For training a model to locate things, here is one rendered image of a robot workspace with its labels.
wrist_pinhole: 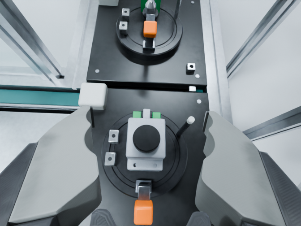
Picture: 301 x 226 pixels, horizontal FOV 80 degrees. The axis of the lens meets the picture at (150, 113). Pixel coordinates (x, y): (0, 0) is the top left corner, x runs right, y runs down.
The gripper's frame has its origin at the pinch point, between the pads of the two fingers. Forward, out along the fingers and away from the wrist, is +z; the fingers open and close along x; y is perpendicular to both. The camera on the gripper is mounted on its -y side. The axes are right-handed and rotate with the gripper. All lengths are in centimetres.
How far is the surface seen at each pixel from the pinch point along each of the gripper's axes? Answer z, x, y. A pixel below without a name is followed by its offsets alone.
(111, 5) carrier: 36.9, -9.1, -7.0
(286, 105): 31.0, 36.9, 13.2
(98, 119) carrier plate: 16.5, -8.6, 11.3
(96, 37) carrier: 30.1, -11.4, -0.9
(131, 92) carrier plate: 20.8, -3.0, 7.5
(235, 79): 36.1, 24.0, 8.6
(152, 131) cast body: 4.7, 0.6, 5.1
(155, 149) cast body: 3.6, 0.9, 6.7
